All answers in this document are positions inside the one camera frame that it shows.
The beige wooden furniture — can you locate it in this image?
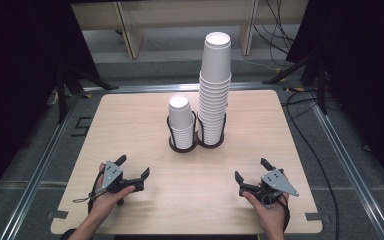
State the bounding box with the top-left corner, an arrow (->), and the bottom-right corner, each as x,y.
70,0 -> 310,61

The bundle of black cables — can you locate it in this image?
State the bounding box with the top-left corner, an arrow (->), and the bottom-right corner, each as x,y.
253,0 -> 297,56

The short stack of paper cups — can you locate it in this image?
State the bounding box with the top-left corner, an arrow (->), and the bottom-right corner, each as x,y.
168,94 -> 197,150

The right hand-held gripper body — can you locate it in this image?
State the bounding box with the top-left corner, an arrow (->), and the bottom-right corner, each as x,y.
256,168 -> 300,206

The single white paper cup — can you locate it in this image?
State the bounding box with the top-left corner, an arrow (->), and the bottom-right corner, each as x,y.
200,31 -> 232,84

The black round object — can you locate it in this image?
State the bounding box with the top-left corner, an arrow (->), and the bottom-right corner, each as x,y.
59,228 -> 78,240

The black tripod stand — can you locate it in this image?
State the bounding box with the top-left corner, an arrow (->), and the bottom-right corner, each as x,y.
54,63 -> 120,124
262,49 -> 329,116

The black curtain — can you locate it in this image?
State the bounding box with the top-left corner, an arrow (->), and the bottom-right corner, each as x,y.
285,0 -> 384,199
0,0 -> 102,204

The black wire double cup holder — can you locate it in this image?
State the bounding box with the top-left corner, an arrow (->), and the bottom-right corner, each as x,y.
166,110 -> 228,154

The tall stack of paper cups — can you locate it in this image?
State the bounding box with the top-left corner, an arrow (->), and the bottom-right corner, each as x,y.
197,70 -> 232,148

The metal floor rail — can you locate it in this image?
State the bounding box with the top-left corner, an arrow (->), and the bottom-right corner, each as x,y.
308,94 -> 384,240
82,81 -> 303,95
0,94 -> 83,240

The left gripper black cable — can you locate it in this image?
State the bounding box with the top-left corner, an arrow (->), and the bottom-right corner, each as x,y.
72,165 -> 106,215

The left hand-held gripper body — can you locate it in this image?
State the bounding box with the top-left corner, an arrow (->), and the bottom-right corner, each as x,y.
99,160 -> 128,195

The long black floor cable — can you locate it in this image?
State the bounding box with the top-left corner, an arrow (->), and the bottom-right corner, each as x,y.
280,88 -> 342,240

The person's left hand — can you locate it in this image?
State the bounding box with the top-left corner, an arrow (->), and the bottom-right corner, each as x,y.
88,162 -> 137,218

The thin white floor cable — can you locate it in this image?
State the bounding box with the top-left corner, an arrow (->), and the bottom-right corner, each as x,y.
230,57 -> 279,73

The person's right hand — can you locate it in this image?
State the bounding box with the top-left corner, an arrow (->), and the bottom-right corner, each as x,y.
241,191 -> 291,234

